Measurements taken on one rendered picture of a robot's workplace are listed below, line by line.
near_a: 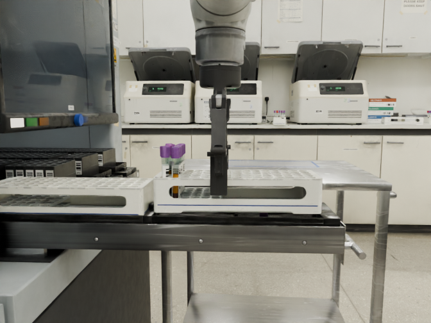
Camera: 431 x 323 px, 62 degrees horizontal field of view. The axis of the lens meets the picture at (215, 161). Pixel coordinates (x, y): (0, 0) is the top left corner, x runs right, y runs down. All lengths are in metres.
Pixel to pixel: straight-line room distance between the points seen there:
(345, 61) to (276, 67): 0.64
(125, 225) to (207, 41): 0.35
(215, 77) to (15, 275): 0.46
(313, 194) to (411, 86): 3.37
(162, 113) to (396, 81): 2.23
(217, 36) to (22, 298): 0.51
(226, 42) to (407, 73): 3.41
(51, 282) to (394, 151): 2.86
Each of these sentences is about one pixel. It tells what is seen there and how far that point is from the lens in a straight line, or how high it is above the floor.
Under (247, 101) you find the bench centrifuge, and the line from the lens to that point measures 2.97.
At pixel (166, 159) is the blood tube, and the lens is 0.65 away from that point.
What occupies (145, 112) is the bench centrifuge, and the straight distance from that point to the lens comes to 3.05.
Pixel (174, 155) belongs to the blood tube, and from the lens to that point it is 0.63.
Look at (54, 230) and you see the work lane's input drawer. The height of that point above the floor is 0.79.
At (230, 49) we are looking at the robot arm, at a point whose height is 1.10.
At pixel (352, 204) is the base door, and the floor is 0.25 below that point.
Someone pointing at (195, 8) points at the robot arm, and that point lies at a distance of 0.65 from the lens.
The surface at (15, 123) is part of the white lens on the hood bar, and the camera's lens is 0.72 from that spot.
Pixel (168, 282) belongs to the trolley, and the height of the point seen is 0.53.
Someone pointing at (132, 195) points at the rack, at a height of 0.85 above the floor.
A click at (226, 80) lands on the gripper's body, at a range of 0.64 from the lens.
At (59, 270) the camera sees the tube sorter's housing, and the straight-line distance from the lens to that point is 0.75.
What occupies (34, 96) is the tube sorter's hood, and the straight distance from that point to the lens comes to 0.81.
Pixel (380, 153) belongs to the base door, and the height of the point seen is 0.67.
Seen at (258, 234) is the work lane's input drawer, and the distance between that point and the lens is 0.64.
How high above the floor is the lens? 1.00
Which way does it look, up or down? 8 degrees down
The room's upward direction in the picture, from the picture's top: straight up
